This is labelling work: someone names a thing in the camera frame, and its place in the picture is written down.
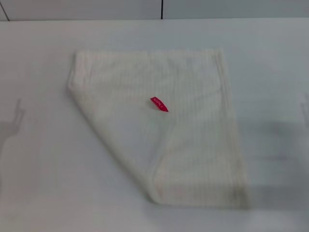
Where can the white ribbed towel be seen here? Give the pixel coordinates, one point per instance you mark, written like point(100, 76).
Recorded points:
point(135, 145)

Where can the red towel label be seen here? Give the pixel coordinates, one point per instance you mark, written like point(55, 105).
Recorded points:
point(159, 104)

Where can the thin black vertical wall strip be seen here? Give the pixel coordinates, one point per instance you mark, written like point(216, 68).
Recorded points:
point(161, 9)

